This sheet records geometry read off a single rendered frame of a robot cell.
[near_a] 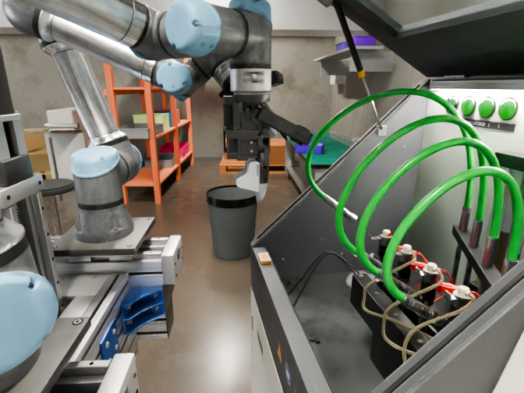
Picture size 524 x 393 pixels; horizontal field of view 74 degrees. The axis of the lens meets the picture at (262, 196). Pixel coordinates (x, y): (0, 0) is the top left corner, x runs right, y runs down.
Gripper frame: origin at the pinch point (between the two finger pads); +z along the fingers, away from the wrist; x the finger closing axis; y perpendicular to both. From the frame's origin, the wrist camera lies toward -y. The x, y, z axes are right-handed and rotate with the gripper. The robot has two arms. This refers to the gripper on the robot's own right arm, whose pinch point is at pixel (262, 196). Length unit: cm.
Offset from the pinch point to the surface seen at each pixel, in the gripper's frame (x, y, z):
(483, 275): 18.4, -38.0, 11.8
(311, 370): 19.6, -5.1, 26.5
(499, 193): 16.4, -39.7, -3.3
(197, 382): -77, 18, 121
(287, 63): -611, -166, -62
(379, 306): 8.2, -24.0, 23.5
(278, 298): -2.9, -4.6, 26.5
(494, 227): 16.2, -40.4, 3.3
